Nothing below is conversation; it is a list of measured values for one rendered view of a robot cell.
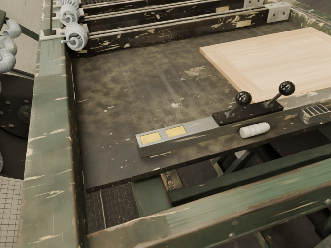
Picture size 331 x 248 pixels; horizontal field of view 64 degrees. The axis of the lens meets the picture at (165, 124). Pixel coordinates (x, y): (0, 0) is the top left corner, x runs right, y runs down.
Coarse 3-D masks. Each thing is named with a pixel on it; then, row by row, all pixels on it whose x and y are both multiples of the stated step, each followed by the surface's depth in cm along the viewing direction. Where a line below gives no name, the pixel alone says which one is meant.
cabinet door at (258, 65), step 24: (216, 48) 111; (240, 48) 111; (264, 48) 110; (288, 48) 109; (312, 48) 108; (240, 72) 96; (264, 72) 96; (288, 72) 95; (312, 72) 94; (264, 96) 84; (288, 96) 83
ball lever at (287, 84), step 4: (280, 84) 66; (284, 84) 64; (288, 84) 64; (292, 84) 64; (280, 88) 65; (284, 88) 64; (288, 88) 64; (292, 88) 64; (280, 92) 66; (284, 92) 65; (288, 92) 64; (292, 92) 64; (276, 96) 69; (272, 100) 72; (264, 104) 74; (268, 104) 74; (272, 104) 75
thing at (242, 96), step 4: (240, 92) 62; (244, 92) 62; (248, 92) 63; (236, 96) 63; (240, 96) 62; (244, 96) 61; (248, 96) 61; (236, 100) 63; (240, 100) 62; (244, 100) 61; (248, 100) 62; (236, 104) 66; (240, 104) 62; (244, 104) 62; (248, 104) 62; (232, 108) 69; (236, 108) 67; (224, 112) 73; (228, 112) 72; (232, 112) 70; (228, 116) 72; (232, 116) 72
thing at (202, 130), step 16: (304, 96) 80; (320, 96) 79; (288, 112) 76; (192, 128) 71; (208, 128) 71; (224, 128) 72; (144, 144) 67; (160, 144) 68; (176, 144) 70; (192, 144) 72
